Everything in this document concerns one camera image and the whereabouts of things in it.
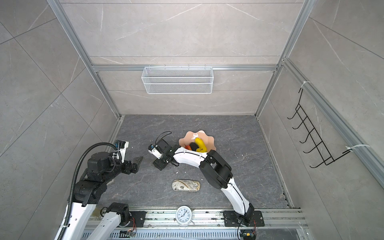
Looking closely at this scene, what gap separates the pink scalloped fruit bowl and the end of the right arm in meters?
0.20

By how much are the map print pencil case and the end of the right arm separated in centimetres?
12

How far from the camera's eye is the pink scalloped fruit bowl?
3.25 feet

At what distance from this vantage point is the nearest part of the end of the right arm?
69cm

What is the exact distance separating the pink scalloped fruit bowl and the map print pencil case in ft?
0.77

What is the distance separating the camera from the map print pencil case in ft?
2.68
